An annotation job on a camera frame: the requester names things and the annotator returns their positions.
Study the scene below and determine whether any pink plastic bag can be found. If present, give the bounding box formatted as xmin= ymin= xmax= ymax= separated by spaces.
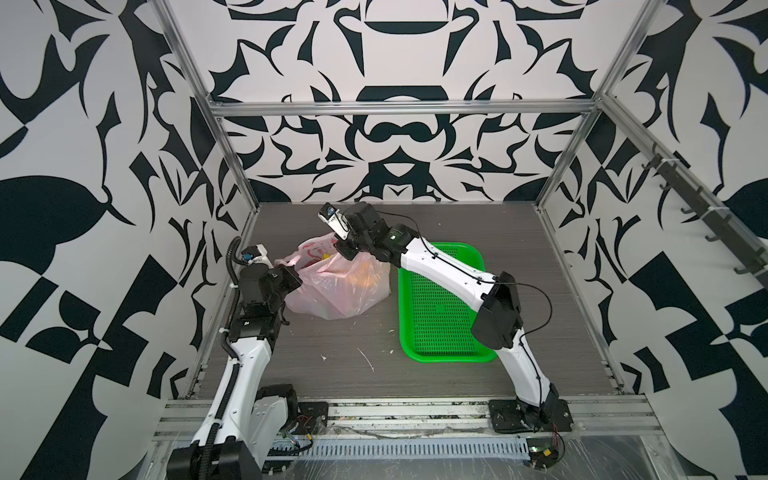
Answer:
xmin=276 ymin=233 xmax=391 ymax=320

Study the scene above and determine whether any green plastic basket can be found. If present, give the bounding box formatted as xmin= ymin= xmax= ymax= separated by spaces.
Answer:
xmin=398 ymin=269 xmax=496 ymax=363

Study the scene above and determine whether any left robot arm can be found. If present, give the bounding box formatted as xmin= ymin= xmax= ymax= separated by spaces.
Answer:
xmin=166 ymin=263 xmax=302 ymax=479

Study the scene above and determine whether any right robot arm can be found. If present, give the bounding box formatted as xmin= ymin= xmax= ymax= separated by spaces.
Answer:
xmin=318 ymin=202 xmax=559 ymax=431

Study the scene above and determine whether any fruit inside bag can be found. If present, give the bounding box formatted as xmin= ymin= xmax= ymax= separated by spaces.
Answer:
xmin=323 ymin=253 xmax=390 ymax=294

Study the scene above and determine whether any small circuit board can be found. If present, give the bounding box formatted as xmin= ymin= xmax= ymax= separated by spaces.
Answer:
xmin=525 ymin=436 xmax=566 ymax=471

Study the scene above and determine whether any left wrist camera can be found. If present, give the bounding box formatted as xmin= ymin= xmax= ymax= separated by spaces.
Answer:
xmin=240 ymin=244 xmax=270 ymax=265

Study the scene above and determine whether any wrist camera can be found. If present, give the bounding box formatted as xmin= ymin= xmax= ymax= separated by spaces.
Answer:
xmin=240 ymin=244 xmax=270 ymax=265
xmin=318 ymin=203 xmax=350 ymax=240

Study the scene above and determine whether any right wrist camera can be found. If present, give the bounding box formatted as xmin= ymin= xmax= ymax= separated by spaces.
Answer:
xmin=318 ymin=203 xmax=350 ymax=240

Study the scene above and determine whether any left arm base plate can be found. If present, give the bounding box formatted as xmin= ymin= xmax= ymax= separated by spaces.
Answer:
xmin=285 ymin=401 xmax=330 ymax=436

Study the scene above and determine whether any white slotted cable duct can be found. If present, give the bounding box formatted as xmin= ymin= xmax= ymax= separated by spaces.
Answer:
xmin=267 ymin=437 xmax=530 ymax=461

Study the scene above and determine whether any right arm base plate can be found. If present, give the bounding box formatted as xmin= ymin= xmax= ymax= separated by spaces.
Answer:
xmin=488 ymin=399 xmax=573 ymax=434

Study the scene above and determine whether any aluminium front rail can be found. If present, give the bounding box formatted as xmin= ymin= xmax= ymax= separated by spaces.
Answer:
xmin=151 ymin=395 xmax=663 ymax=441

